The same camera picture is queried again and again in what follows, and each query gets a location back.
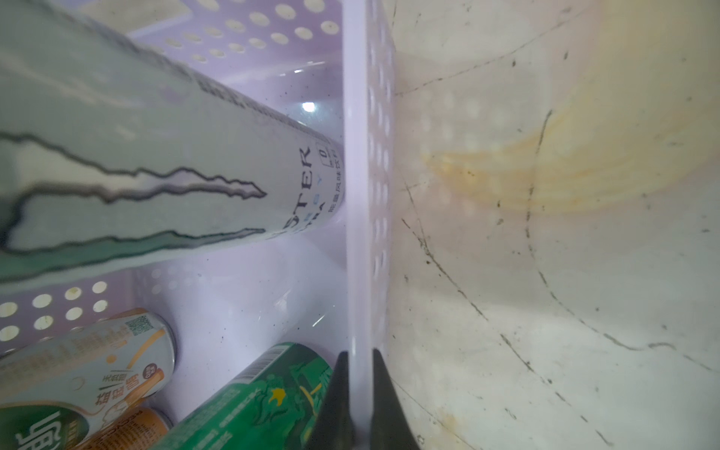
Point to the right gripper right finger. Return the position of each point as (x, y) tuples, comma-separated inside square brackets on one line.
[(389, 428)]

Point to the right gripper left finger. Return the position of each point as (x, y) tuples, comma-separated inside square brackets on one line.
[(334, 429)]

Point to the green soda can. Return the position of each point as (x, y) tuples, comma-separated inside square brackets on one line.
[(271, 404)]

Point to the lilac plastic basket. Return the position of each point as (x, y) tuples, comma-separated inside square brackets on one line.
[(325, 65)]

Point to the orange drink can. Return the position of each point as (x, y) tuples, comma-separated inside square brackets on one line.
[(140, 429)]

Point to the green white tea can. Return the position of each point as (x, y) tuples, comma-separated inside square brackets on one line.
[(62, 392)]

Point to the white Monster can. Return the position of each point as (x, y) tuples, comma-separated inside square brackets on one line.
[(114, 156)]

